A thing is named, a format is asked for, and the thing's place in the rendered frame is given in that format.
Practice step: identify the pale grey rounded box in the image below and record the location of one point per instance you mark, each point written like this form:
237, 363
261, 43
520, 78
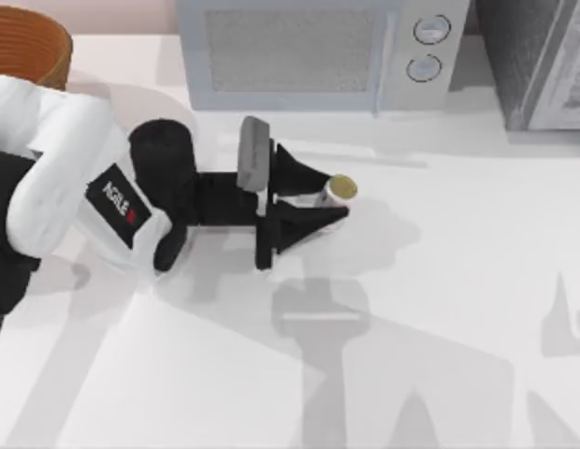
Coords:
253, 149

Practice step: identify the microwave oven door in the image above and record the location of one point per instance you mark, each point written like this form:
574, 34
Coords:
290, 51

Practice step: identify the round microwave knob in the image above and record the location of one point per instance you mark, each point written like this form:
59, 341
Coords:
424, 68
432, 28

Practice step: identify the pale microwave oven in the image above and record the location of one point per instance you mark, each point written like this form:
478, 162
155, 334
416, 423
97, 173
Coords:
430, 65

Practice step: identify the grey cabinet with dark inside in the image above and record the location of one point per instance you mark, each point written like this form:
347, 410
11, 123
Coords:
505, 61

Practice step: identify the brown ribbed basket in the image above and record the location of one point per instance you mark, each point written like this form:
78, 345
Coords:
33, 37

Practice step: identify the pale grey cabinet door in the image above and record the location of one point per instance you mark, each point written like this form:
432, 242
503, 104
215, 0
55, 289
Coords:
563, 70

